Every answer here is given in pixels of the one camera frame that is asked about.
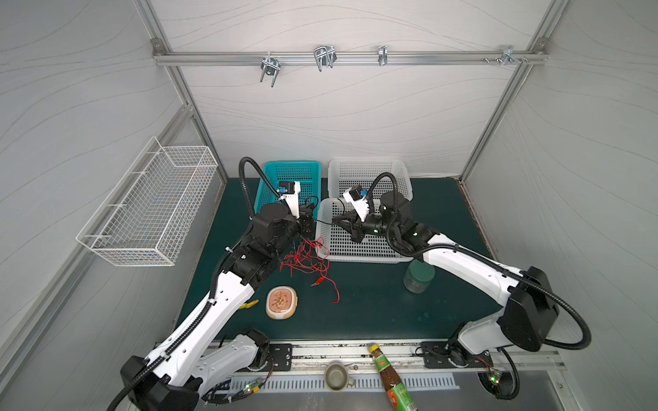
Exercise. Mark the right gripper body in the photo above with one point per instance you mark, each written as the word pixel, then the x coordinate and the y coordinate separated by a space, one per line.
pixel 355 229

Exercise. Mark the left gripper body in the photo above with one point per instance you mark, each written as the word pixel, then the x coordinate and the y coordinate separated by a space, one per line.
pixel 302 223

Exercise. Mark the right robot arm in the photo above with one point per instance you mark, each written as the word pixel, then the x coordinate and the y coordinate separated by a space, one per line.
pixel 530 316

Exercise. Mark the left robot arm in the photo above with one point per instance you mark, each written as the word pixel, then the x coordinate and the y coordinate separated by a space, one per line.
pixel 179 373

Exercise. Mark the white basket near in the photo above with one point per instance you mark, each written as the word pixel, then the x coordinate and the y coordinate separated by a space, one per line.
pixel 336 244

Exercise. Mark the teal plastic basket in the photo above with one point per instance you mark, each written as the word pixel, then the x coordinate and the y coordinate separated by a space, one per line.
pixel 308 173

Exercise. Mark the white basket far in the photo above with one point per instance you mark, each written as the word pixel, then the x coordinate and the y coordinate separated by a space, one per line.
pixel 346 173

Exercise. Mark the clear jar green lid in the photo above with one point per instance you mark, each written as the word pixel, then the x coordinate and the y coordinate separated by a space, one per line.
pixel 418 276

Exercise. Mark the yellow banana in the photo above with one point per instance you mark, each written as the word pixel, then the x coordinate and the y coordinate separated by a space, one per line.
pixel 249 304

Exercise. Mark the metal cup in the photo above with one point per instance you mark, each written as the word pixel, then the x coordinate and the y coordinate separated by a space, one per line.
pixel 337 377

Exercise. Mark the metal u-bolt hook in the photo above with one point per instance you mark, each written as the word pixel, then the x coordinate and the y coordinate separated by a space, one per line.
pixel 270 67

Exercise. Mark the small metal clip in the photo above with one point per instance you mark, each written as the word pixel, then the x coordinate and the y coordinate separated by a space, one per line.
pixel 382 56

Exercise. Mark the metal double hook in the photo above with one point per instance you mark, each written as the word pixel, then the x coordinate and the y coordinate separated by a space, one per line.
pixel 325 56

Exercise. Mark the sauce bottle green label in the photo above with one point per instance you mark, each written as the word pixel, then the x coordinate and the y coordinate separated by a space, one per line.
pixel 393 384

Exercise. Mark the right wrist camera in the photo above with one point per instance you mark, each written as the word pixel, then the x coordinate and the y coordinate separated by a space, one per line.
pixel 357 196

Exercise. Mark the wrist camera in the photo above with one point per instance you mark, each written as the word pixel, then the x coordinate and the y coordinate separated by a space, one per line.
pixel 289 192
pixel 357 196

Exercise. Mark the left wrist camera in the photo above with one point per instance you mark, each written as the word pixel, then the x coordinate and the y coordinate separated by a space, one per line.
pixel 289 192

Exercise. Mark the white wire wall basket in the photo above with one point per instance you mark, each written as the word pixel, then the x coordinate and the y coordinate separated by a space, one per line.
pixel 145 219

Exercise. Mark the metal bracket hook right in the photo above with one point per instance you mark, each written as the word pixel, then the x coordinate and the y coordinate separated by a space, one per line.
pixel 507 57

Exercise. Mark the metal cross rail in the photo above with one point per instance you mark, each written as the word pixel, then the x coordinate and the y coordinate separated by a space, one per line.
pixel 344 58

